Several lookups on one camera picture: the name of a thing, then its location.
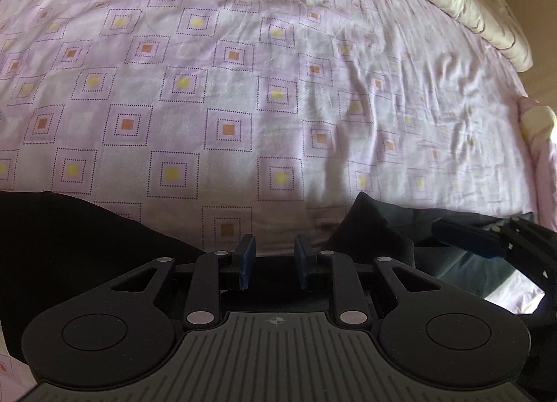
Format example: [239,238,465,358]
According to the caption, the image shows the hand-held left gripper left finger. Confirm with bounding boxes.
[111,234,257,327]

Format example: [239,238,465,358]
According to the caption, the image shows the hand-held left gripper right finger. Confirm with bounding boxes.
[295,235,441,327]

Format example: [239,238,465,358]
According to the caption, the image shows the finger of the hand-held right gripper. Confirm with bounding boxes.
[433,218,511,260]

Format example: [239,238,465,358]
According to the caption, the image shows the black pants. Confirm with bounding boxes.
[0,190,547,361]

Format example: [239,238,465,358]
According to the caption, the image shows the cream pillow with pink cover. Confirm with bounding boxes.
[516,95,557,235]

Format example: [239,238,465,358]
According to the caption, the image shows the pink square-patterned bed sheet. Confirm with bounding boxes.
[0,0,557,402]

